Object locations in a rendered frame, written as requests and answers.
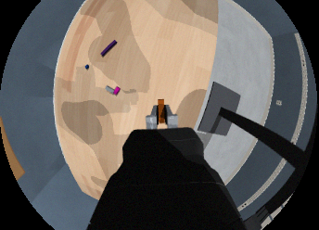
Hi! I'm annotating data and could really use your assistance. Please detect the orange rod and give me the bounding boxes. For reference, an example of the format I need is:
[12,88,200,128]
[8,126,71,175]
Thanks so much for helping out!
[159,99,164,124]

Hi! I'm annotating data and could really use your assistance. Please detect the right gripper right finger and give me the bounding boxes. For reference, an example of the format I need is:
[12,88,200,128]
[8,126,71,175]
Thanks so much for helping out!
[164,104,178,129]

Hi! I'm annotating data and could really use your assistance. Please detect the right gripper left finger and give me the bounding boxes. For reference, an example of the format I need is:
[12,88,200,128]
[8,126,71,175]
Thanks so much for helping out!
[146,106,159,129]

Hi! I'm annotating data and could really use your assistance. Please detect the purple rod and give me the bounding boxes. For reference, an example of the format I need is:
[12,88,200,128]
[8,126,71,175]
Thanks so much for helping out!
[101,40,117,56]

